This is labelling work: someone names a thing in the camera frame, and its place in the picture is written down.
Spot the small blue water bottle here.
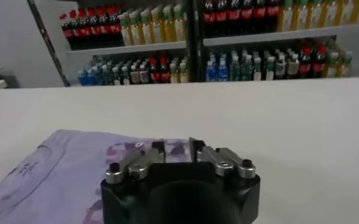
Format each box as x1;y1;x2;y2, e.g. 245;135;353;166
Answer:
87;68;97;86
217;59;229;82
77;70;89;86
205;60;218;82

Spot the white cooler shelf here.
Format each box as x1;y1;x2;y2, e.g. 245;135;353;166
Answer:
203;23;359;46
66;41;188;57

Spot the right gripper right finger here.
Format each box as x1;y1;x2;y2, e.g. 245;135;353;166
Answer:
188;137;257;180

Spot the black diagonal bar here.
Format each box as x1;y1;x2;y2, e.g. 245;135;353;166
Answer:
26;0;72;88

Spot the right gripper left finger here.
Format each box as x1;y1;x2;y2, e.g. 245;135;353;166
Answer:
105;139;166;185

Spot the small pale yellow drink bottle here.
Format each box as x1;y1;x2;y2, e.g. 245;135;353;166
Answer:
169;62;179;84
327;52;340;79
339;51;354;77
179;61;189;83

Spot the small red cap cola bottle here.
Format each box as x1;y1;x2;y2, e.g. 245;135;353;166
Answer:
159;57;171;83
312;45;328;79
299;47;313;79
149;57;160;83

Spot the small green water bottle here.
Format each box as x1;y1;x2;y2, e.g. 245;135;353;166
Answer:
229;56;241;82
105;63;114;86
241;55;253;82
96;64;106;86

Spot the purple t-shirt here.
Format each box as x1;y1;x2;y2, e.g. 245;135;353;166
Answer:
0;129;198;224

